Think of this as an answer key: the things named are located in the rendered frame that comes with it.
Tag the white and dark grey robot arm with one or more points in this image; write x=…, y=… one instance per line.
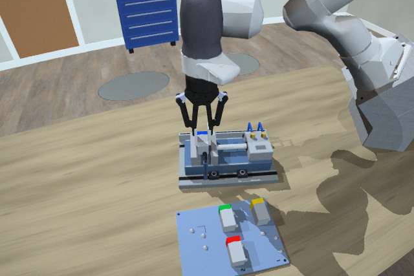
x=372, y=62

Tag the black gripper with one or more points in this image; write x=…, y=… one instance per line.
x=211, y=91

